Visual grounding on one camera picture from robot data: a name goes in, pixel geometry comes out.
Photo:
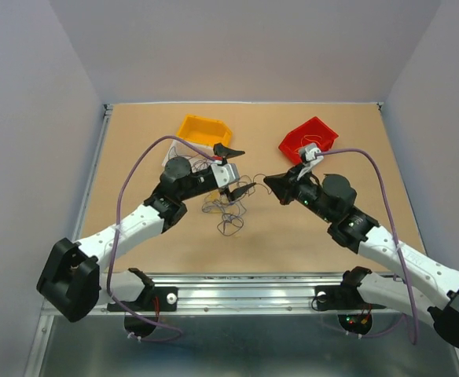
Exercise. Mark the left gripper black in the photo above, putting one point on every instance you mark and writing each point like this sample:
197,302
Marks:
225,152

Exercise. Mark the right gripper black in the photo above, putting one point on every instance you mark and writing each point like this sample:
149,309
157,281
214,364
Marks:
284,184

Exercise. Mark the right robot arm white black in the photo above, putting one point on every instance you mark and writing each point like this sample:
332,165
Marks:
429,289

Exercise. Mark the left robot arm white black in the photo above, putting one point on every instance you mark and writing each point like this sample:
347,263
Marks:
78,276

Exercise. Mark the white plastic bin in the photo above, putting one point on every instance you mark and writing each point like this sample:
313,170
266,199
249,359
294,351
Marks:
196,160

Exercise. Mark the yellow plastic bin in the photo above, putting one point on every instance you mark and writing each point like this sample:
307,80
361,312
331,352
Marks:
204,131

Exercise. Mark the red plastic bin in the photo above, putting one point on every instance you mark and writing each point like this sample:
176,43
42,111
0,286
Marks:
313,130

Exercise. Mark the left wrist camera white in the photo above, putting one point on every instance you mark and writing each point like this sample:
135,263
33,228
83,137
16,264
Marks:
225,174

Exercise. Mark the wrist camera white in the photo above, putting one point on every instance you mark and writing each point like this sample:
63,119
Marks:
225,174
310,156

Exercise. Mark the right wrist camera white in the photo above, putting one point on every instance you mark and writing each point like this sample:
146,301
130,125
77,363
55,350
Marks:
310,156

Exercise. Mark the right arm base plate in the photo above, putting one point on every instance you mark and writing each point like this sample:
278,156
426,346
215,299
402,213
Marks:
341,298

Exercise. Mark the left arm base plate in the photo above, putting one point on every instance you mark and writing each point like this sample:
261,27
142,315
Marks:
146,299

